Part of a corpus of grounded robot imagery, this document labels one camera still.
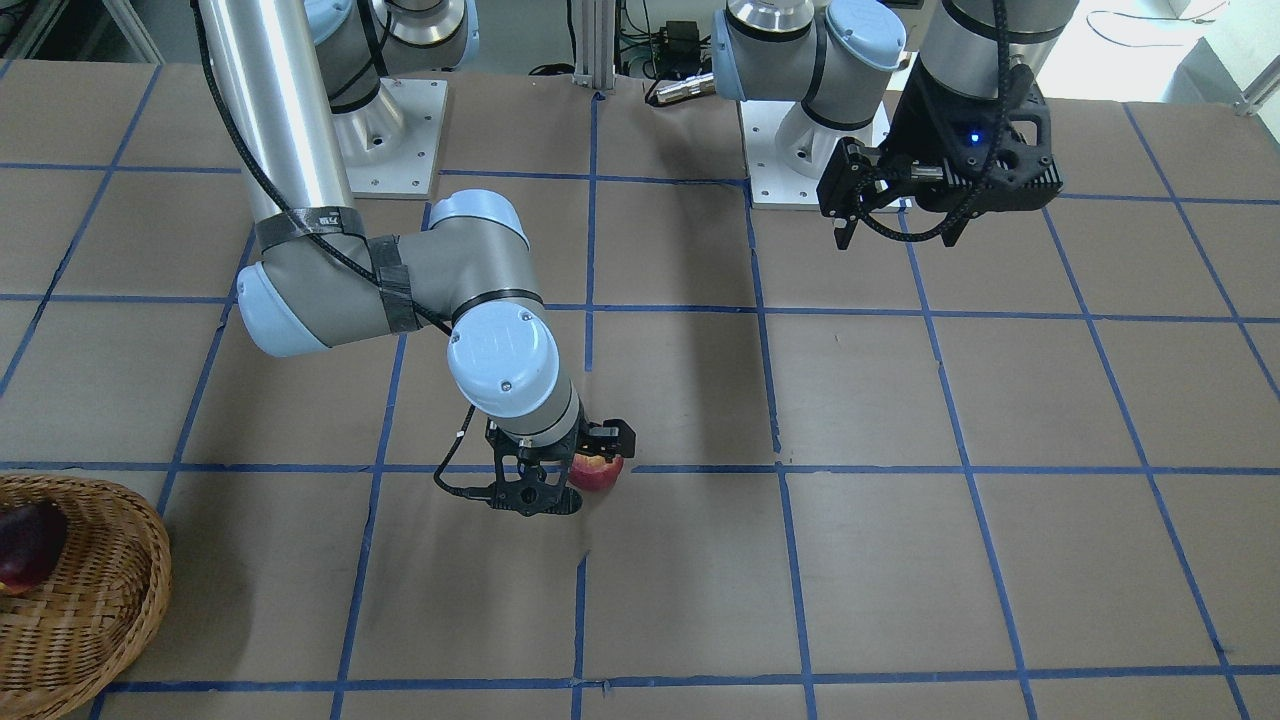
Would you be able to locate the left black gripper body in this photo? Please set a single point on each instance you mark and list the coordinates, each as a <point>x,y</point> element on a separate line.
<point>926,122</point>

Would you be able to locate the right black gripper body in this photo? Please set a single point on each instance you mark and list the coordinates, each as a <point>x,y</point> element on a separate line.
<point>611,439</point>

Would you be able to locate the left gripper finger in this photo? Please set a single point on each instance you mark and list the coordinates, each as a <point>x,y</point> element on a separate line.
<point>952,226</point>
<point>845,228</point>

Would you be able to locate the red yellow apple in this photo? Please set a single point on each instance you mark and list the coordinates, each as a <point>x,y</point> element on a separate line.
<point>595,473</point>

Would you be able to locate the dark red apple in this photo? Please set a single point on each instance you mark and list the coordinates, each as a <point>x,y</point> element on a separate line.
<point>32,538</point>

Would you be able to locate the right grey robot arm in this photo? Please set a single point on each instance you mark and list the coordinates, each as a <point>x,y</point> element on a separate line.
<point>317,99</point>

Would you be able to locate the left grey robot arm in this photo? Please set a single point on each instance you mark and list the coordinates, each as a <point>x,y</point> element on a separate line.
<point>837,60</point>

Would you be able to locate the woven wicker basket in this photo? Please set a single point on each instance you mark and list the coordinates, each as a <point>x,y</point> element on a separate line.
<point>66,638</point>

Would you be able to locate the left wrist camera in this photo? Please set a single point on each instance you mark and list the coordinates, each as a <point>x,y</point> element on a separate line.
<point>851,177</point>

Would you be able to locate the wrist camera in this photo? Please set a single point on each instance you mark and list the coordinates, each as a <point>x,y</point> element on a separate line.
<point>851,177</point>
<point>610,439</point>

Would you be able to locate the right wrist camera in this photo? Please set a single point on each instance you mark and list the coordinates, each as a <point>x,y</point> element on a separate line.
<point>610,439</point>

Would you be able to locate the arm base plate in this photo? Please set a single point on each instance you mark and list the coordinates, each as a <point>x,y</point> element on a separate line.
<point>391,145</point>
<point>786,151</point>

